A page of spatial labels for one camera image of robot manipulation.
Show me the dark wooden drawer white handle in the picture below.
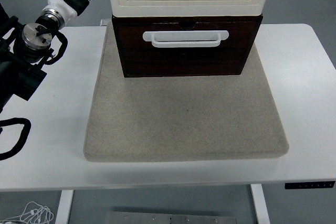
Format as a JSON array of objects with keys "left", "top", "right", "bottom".
[{"left": 117, "top": 20, "right": 257, "bottom": 50}]

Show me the dark brown wooden drawer housing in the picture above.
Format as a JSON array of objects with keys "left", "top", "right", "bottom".
[{"left": 112, "top": 14, "right": 264, "bottom": 78}]

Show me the beige fabric mat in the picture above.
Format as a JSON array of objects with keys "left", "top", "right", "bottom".
[{"left": 83, "top": 22, "right": 290, "bottom": 162}]

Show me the white table leg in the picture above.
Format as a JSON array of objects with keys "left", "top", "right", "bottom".
[
  {"left": 55, "top": 189, "right": 75, "bottom": 224},
  {"left": 249, "top": 184, "right": 271, "bottom": 224}
]

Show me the black table control panel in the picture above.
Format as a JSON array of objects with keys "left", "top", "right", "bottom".
[{"left": 285, "top": 180, "right": 336, "bottom": 190}]

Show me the white cable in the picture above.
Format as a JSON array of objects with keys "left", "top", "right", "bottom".
[{"left": 0, "top": 201, "right": 55, "bottom": 224}]

